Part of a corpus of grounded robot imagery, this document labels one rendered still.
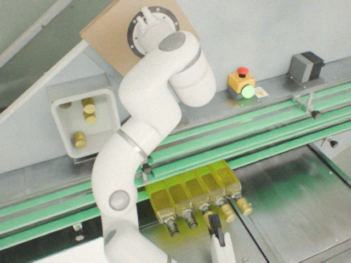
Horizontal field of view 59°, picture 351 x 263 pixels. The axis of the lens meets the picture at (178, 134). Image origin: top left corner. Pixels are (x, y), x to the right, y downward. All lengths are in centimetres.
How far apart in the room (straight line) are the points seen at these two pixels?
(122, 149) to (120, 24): 39
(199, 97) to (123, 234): 33
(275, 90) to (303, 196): 42
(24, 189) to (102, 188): 50
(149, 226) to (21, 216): 40
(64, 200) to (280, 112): 77
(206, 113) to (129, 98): 51
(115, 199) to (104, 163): 7
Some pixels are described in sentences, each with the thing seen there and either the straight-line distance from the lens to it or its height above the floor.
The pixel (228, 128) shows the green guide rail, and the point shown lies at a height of 93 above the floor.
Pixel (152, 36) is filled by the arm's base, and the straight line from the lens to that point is 83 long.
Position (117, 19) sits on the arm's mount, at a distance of 88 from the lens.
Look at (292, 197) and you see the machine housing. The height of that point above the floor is 109.
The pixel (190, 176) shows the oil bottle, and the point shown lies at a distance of 103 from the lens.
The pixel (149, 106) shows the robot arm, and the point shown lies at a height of 112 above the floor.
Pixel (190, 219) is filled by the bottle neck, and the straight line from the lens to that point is 95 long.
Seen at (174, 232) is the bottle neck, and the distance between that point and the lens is 94.
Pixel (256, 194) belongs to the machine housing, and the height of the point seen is 103.
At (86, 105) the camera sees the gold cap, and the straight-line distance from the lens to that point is 94.
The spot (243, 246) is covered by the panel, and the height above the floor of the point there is 120.
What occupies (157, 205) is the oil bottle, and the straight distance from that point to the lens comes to 97.
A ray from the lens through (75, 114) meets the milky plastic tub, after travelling 101.
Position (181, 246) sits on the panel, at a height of 112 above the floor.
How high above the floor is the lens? 158
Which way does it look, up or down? 43 degrees down
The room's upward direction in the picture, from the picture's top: 149 degrees clockwise
